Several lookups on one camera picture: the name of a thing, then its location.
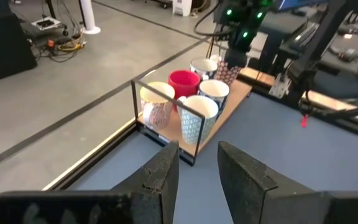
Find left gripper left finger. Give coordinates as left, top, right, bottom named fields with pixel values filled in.
left=112, top=140, right=180, bottom=224

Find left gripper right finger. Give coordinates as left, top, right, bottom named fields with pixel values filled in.
left=218, top=141, right=323, bottom=224

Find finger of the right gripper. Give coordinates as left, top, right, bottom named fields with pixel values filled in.
left=235, top=49, right=250, bottom=68
left=224, top=49, right=237, bottom=68

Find red diamond pattern mug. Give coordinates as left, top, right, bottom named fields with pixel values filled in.
left=213, top=58, right=244, bottom=86

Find blue floral white mug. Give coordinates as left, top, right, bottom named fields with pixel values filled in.
left=190, top=57, right=219, bottom=81
left=197, top=79, right=231, bottom=118

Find teal geometric pattern mug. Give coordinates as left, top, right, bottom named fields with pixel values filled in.
left=177, top=95, right=219, bottom=146

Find pink patterned mug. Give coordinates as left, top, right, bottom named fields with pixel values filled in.
left=139, top=81, right=176, bottom=131

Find wooden board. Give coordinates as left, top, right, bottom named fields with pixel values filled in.
left=131, top=55, right=254, bottom=167

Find monitor with blue screen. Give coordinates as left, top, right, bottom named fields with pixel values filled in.
left=275, top=0, right=329, bottom=12

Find white floor appliance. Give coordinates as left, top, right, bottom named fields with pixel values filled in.
left=172, top=0, right=193, bottom=17

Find white pole with round base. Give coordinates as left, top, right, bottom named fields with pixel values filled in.
left=78, top=0, right=101, bottom=35

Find large black box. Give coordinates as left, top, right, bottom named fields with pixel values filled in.
left=0, top=0, right=39, bottom=86

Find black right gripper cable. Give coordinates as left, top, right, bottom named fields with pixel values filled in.
left=193, top=0, right=229, bottom=37

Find tangled floor cables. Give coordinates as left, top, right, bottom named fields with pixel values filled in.
left=31, top=30, right=88, bottom=63

